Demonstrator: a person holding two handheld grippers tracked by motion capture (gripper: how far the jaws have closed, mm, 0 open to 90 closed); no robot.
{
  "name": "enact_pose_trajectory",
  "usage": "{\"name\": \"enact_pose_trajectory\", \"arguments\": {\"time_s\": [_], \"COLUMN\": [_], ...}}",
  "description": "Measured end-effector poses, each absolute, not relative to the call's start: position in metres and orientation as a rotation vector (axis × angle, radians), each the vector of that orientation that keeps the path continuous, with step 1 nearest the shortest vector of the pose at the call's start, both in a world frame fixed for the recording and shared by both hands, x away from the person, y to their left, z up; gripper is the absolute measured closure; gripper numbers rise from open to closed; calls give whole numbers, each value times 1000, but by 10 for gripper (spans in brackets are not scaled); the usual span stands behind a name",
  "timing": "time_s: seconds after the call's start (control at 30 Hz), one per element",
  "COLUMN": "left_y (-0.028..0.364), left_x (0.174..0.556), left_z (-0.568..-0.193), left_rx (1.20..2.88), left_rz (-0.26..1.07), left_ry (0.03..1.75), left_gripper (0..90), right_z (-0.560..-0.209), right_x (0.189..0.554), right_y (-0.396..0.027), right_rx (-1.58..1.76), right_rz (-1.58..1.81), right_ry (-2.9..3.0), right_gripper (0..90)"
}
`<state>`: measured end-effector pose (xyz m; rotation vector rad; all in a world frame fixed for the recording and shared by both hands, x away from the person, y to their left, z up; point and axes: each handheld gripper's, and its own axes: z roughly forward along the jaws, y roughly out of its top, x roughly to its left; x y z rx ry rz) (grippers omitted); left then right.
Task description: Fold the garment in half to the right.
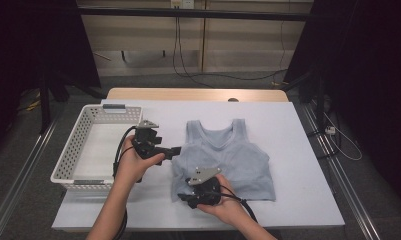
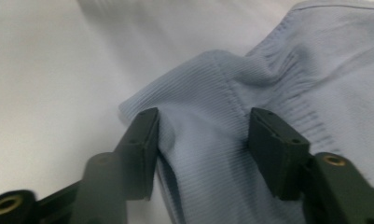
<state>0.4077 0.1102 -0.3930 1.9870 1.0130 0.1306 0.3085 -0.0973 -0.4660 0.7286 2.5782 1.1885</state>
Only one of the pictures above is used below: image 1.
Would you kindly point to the metal floor rail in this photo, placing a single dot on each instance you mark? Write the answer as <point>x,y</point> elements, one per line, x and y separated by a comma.
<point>341,176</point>
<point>24,176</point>

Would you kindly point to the black metal stand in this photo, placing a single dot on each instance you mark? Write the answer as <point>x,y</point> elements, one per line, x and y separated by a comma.
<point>319,100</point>
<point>44,106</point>

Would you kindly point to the black horizontal bar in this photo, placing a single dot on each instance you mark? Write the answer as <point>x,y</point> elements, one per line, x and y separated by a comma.
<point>194,14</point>

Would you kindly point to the black curtain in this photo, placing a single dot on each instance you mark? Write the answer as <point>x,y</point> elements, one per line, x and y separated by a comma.
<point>21,40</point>
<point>371,66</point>

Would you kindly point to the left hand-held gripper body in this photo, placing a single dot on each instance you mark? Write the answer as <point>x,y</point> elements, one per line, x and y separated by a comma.
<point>146,141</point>

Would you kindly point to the person's right hand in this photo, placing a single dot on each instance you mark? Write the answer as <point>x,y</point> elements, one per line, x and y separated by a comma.
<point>231,208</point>

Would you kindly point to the person's left hand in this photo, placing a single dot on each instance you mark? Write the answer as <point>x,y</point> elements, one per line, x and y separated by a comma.
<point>131,166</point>

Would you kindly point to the white perforated plastic basket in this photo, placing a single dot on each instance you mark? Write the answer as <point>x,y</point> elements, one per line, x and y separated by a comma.
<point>98,150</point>

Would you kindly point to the light blue tank top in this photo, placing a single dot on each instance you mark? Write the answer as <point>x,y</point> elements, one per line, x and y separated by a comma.
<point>241,160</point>

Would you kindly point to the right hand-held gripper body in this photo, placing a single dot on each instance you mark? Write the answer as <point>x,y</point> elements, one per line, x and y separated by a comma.
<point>206,191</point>

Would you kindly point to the white wall socket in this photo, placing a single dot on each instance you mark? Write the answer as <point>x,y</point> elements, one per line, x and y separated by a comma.
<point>182,3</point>

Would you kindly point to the light wooden table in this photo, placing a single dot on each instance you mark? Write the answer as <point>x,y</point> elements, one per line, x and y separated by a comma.
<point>188,94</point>

